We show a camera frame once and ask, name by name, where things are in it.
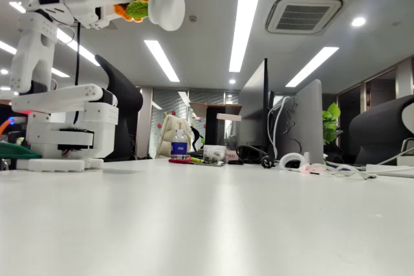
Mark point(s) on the crochet flower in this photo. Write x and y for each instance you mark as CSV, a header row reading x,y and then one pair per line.
x,y
166,9

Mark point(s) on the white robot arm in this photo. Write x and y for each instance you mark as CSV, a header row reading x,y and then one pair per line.
x,y
29,62

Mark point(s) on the green leafy potted plant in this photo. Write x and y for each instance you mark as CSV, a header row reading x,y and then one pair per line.
x,y
330,124

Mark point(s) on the long ceiling light strip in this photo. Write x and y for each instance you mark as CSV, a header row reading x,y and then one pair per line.
x,y
87,56
4,46
161,61
312,66
247,14

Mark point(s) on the black mesh office chair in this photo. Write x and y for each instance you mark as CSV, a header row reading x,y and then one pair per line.
x,y
124,95

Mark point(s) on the ceiling smoke detector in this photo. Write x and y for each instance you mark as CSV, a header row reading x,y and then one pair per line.
x,y
193,18

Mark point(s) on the beige padded jacket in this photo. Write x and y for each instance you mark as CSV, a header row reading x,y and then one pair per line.
x,y
165,133

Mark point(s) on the round ceiling downlight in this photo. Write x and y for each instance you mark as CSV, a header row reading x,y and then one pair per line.
x,y
358,21
232,81

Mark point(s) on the clear bottle blue label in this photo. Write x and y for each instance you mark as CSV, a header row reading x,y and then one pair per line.
x,y
178,148

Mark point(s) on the dark green flat object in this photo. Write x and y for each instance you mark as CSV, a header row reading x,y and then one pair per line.
x,y
16,151

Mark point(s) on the yellow-green marker pen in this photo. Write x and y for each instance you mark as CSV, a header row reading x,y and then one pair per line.
x,y
196,160

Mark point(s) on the thin grey-backed monitor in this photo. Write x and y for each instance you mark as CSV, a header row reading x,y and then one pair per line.
x,y
254,111

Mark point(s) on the clear plastic container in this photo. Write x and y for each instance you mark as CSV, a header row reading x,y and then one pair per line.
x,y
215,154

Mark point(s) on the pink small box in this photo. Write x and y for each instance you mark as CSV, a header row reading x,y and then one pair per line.
x,y
232,155

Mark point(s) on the square ceiling air vent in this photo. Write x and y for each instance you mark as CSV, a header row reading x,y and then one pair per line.
x,y
304,14

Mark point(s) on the black power plug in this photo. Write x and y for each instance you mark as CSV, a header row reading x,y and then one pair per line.
x,y
267,162

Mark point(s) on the grey rounded monitor back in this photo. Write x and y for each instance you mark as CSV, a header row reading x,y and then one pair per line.
x,y
309,121

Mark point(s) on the pink small object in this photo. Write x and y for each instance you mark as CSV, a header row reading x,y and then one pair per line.
x,y
312,168

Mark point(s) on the white power strip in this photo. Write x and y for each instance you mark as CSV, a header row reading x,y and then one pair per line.
x,y
391,170

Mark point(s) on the black office chair white frame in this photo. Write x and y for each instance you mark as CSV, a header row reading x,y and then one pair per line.
x,y
378,127

